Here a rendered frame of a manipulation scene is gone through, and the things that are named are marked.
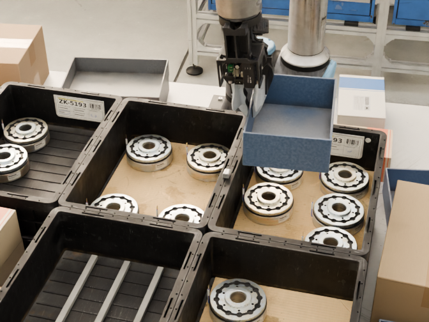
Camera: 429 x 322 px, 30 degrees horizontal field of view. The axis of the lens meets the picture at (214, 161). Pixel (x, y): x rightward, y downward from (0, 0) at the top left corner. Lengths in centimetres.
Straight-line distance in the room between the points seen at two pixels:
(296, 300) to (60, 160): 66
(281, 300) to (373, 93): 82
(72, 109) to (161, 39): 217
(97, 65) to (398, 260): 112
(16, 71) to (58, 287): 82
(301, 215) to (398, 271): 25
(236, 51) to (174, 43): 271
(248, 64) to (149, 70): 99
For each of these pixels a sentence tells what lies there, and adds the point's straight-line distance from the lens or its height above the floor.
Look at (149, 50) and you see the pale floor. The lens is 397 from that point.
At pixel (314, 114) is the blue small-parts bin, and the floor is 108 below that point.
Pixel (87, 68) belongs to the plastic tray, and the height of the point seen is 76.
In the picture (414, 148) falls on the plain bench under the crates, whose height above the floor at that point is 70.
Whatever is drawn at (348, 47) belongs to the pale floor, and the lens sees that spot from 401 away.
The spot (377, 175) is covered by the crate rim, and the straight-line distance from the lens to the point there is 163.
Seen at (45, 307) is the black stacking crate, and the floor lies 83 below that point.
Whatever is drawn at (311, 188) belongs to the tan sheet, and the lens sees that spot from 174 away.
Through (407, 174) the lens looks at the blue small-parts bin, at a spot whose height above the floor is 76.
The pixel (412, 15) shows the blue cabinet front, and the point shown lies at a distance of 353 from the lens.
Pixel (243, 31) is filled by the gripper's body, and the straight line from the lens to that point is 129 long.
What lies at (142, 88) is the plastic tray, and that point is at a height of 75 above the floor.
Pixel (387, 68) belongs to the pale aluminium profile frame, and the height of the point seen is 12.
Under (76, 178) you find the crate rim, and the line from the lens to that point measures 163.
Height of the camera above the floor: 192
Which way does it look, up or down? 37 degrees down
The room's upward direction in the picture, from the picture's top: 1 degrees counter-clockwise
